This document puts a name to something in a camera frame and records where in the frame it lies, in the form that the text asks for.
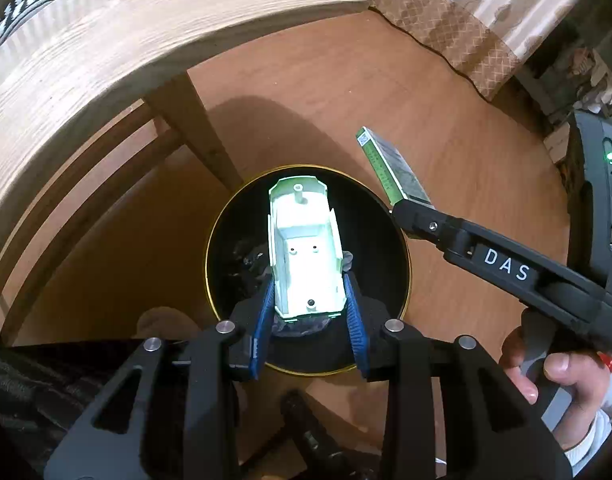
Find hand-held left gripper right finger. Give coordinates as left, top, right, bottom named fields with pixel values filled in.
left=341, top=272, right=573, bottom=480

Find wooden table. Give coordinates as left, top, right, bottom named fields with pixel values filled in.
left=0, top=0, right=374, bottom=352

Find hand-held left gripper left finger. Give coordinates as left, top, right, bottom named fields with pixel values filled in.
left=44, top=279, right=277, bottom=480

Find white plastic toy chassis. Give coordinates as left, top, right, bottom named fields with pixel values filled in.
left=267, top=175, right=348, bottom=322

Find beige patterned curtain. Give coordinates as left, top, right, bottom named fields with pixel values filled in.
left=306, top=0, right=593, bottom=102

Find green barcoded carton piece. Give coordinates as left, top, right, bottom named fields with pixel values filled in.
left=355, top=126, right=434, bottom=209

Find person's dark trousers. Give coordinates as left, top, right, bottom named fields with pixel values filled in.
left=0, top=339, right=237, bottom=480

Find black plastic device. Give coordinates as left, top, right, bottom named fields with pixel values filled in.
left=280, top=391, right=383, bottom=480

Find person's right hand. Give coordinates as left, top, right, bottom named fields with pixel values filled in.
left=500, top=328, right=612, bottom=453

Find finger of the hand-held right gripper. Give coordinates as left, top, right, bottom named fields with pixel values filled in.
left=390, top=199, right=475, bottom=262

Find black gold-rimmed trash bin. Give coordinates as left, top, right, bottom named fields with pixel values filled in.
left=204, top=164, right=412, bottom=376

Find pale crumpled cloth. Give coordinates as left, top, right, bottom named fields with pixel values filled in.
left=566, top=47, right=612, bottom=114

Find person's right forearm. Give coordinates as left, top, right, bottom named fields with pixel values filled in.
left=565, top=409, right=612, bottom=479

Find beige slipper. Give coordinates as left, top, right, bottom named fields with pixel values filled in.
left=136, top=306, right=205, bottom=344

